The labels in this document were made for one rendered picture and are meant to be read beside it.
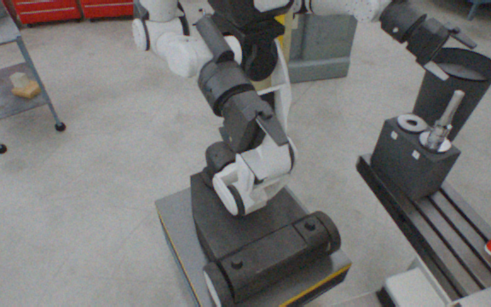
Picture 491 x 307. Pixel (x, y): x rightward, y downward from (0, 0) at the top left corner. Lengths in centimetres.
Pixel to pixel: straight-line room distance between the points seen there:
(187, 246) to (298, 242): 53
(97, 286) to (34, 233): 61
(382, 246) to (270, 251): 102
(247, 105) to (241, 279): 91
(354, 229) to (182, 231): 111
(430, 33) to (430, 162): 39
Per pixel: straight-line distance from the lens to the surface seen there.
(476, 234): 128
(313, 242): 147
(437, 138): 116
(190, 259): 164
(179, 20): 91
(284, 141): 52
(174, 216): 179
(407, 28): 95
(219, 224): 152
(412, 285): 122
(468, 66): 322
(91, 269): 223
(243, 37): 92
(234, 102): 57
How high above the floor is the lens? 182
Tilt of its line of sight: 44 degrees down
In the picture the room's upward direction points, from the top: straight up
